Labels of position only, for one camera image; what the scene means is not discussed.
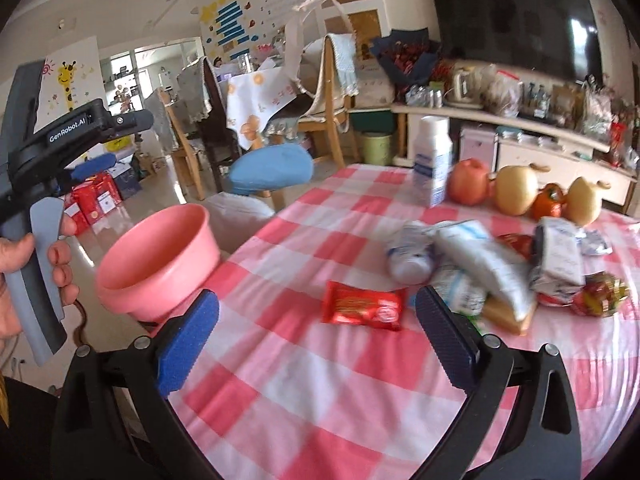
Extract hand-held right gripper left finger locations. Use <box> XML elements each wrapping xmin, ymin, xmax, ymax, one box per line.
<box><xmin>50</xmin><ymin>289</ymin><xmax>221</xmax><ymax>480</ymax></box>

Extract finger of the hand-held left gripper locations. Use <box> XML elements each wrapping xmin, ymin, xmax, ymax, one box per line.
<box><xmin>55</xmin><ymin>153</ymin><xmax>118</xmax><ymax>196</ymax></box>
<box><xmin>102</xmin><ymin>109</ymin><xmax>155</xmax><ymax>141</ymax></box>

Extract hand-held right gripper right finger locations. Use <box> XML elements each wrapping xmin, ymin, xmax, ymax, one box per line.
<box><xmin>410</xmin><ymin>285</ymin><xmax>583</xmax><ymax>480</ymax></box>

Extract white blue green milk carton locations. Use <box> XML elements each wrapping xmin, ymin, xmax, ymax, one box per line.
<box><xmin>432</xmin><ymin>270</ymin><xmax>488</xmax><ymax>318</ymax></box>

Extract white plastic bottle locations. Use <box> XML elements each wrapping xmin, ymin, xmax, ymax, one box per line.
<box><xmin>412</xmin><ymin>115</ymin><xmax>453</xmax><ymax>209</ymax></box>
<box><xmin>387</xmin><ymin>221</ymin><xmax>436</xmax><ymax>286</ymax></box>

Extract red snack packet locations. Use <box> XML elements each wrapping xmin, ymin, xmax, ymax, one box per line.
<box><xmin>321</xmin><ymin>280</ymin><xmax>405</xmax><ymax>332</ymax></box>

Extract white and blue plastic wrapper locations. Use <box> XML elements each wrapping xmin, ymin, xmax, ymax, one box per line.
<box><xmin>432</xmin><ymin>220</ymin><xmax>538</xmax><ymax>321</ymax></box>

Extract pink plastic bowl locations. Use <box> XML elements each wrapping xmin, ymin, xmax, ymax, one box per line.
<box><xmin>94</xmin><ymin>203</ymin><xmax>222</xmax><ymax>323</ymax></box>

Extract small red foil wrapper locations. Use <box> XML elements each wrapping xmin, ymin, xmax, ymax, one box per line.
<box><xmin>500</xmin><ymin>234</ymin><xmax>535</xmax><ymax>261</ymax></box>

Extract silver snack packet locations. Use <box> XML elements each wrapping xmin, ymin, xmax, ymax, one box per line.
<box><xmin>530</xmin><ymin>217</ymin><xmax>586</xmax><ymax>293</ymax></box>

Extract shiny red candy wrapper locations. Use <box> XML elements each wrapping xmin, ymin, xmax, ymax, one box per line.
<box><xmin>572</xmin><ymin>272</ymin><xmax>632</xmax><ymax>318</ymax></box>

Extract small silver foil wrapper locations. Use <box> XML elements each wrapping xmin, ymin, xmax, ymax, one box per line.
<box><xmin>575</xmin><ymin>227</ymin><xmax>613</xmax><ymax>257</ymax></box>

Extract person's left hand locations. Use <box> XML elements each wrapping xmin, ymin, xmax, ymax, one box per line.
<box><xmin>0</xmin><ymin>212</ymin><xmax>81</xmax><ymax>342</ymax></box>

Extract red gift boxes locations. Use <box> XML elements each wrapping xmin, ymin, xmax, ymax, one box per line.
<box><xmin>65</xmin><ymin>172</ymin><xmax>123</xmax><ymax>236</ymax></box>

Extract brown cardboard box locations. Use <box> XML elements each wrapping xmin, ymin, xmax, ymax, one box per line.
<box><xmin>482</xmin><ymin>295</ymin><xmax>538</xmax><ymax>336</ymax></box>

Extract grey lace cloth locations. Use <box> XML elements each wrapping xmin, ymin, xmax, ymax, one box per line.
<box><xmin>177</xmin><ymin>57</ymin><xmax>216</xmax><ymax>121</ymax></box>

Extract dark wooden chair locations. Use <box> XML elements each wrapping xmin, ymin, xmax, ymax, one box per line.
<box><xmin>200</xmin><ymin>57</ymin><xmax>241</xmax><ymax>193</ymax></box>

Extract white floral tablecloth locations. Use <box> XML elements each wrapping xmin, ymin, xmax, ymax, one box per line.
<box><xmin>225</xmin><ymin>67</ymin><xmax>301</xmax><ymax>151</ymax></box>

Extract pink checked tablecloth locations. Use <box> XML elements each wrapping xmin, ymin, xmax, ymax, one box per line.
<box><xmin>167</xmin><ymin>162</ymin><xmax>640</xmax><ymax>480</ymax></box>

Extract white cushion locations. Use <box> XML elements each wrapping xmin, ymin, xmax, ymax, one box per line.
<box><xmin>205</xmin><ymin>192</ymin><xmax>276</xmax><ymax>253</ymax></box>

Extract blue cushioned stool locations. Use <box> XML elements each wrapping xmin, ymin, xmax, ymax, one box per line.
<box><xmin>227</xmin><ymin>142</ymin><xmax>315</xmax><ymax>213</ymax></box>

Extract red apple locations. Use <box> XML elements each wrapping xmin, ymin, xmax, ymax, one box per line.
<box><xmin>446</xmin><ymin>158</ymin><xmax>491</xmax><ymax>206</ymax></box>

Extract yellow pear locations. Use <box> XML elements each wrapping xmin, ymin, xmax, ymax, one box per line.
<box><xmin>495</xmin><ymin>165</ymin><xmax>540</xmax><ymax>217</ymax></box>
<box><xmin>565</xmin><ymin>176</ymin><xmax>603</xmax><ymax>227</ymax></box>

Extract orange persimmon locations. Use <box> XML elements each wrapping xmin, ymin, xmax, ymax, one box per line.
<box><xmin>531</xmin><ymin>183</ymin><xmax>568</xmax><ymax>221</ymax></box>

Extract white cloth bag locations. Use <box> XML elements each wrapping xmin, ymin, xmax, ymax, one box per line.
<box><xmin>285</xmin><ymin>0</ymin><xmax>351</xmax><ymax>106</ymax></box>

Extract light wooden chair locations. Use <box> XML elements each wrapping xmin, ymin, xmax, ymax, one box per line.
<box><xmin>300</xmin><ymin>32</ymin><xmax>361</xmax><ymax>163</ymax></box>

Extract green waste bin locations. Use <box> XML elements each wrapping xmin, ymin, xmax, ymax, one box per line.
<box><xmin>361</xmin><ymin>131</ymin><xmax>396</xmax><ymax>166</ymax></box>

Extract white television cabinet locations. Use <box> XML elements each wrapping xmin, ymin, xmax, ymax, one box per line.
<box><xmin>390</xmin><ymin>102</ymin><xmax>638</xmax><ymax>206</ymax></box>

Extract pale blue towel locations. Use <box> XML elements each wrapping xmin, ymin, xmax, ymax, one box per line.
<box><xmin>327</xmin><ymin>32</ymin><xmax>360</xmax><ymax>97</ymax></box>

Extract white printed sack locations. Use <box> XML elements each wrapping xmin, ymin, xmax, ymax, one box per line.
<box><xmin>352</xmin><ymin>62</ymin><xmax>396</xmax><ymax>108</ymax></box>

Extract clear plastic food bag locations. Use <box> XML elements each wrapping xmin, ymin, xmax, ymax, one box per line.
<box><xmin>487</xmin><ymin>67</ymin><xmax>523</xmax><ymax>118</ymax></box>

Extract electric kettle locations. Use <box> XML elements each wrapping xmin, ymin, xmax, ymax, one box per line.
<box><xmin>447</xmin><ymin>66</ymin><xmax>483</xmax><ymax>108</ymax></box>

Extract dark blue flower bouquet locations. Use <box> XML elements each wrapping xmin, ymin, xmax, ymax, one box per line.
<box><xmin>370</xmin><ymin>27</ymin><xmax>443</xmax><ymax>86</ymax></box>

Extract black television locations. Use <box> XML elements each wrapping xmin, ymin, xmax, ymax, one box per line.
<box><xmin>425</xmin><ymin>0</ymin><xmax>606</xmax><ymax>83</ymax></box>

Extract giraffe wall sticker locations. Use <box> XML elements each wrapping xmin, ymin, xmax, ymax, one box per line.
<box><xmin>55</xmin><ymin>60</ymin><xmax>86</xmax><ymax>113</ymax></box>

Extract colourful wall sticker display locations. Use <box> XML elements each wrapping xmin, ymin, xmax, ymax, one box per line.
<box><xmin>192</xmin><ymin>0</ymin><xmax>306</xmax><ymax>56</ymax></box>

